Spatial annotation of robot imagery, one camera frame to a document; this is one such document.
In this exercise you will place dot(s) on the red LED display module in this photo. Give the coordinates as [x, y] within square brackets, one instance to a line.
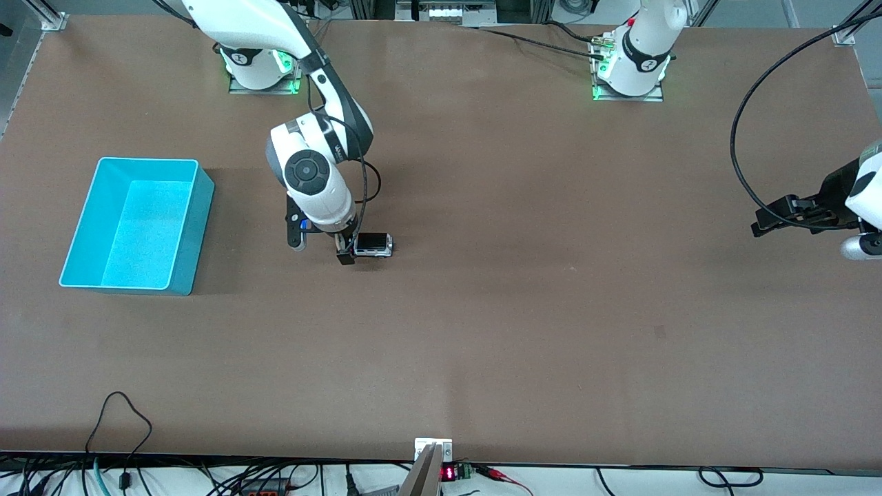
[449, 473]

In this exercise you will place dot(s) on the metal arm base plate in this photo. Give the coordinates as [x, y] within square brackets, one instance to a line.
[265, 89]
[648, 98]

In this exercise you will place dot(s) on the teal plastic bin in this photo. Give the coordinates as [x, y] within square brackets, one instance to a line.
[138, 234]

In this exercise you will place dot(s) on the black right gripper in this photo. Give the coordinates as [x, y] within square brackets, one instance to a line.
[346, 246]

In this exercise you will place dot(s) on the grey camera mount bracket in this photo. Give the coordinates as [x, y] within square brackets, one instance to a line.
[424, 475]

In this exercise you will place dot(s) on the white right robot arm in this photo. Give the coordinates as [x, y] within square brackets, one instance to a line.
[317, 186]

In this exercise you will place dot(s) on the orange and black box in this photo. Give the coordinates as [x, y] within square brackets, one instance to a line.
[265, 490]

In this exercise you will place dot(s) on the upright aluminium frame post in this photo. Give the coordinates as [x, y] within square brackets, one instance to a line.
[703, 10]

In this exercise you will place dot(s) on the metal unit with white lights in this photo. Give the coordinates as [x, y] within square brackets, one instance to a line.
[448, 12]

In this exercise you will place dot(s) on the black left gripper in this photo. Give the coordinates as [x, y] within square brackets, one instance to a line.
[834, 189]

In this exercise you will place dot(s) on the metal table corner bracket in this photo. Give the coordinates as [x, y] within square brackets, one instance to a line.
[54, 21]
[842, 36]

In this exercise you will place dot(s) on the diagonal aluminium profile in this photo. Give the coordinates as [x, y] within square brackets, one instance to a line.
[861, 15]

